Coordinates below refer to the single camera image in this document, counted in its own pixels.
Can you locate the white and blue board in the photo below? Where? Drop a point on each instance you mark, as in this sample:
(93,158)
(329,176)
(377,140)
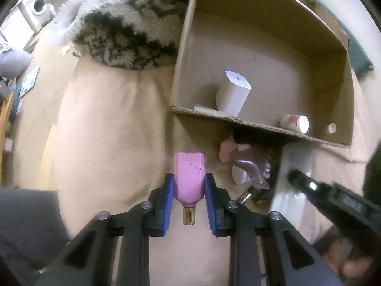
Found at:
(29,80)

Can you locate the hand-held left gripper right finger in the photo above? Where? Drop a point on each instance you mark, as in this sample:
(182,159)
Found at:
(210,202)

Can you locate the white cuboid device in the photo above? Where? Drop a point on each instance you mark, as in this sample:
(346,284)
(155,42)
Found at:
(232,95)

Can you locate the small white red-label bottle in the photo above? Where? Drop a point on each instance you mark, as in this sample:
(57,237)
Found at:
(293,122)

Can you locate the pink cloud-shaped cat case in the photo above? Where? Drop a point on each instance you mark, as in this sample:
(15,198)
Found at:
(226,152)

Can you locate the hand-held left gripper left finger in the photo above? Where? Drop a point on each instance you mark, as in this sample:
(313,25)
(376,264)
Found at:
(168,202)

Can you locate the gold tube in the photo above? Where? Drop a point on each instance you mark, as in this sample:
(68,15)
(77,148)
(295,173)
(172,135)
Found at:
(244,198)

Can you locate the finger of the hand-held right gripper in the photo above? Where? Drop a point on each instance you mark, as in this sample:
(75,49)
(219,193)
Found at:
(306,184)

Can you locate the dark grey cloth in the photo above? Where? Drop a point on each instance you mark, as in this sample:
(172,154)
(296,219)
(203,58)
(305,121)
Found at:
(29,232)

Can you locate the wooden chair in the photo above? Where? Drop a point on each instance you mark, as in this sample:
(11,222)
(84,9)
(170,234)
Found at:
(5,116)

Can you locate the cardboard box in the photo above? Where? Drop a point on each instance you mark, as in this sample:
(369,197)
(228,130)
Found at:
(268,65)

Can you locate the person's right hand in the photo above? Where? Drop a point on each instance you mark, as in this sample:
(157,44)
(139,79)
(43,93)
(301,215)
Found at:
(348,259)

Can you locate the pink bottle with gold cap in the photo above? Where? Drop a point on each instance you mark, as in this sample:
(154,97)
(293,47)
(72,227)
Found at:
(189,178)

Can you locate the fuzzy patterned blanket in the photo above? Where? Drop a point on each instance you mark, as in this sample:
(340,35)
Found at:
(125,29)

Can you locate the grey plastic bag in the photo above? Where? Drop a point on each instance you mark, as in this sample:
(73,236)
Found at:
(13,61)

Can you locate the white washing machine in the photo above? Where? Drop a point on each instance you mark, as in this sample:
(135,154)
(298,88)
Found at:
(37,7)

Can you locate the teal cushion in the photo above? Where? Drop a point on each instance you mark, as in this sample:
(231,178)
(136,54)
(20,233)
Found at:
(358,50)

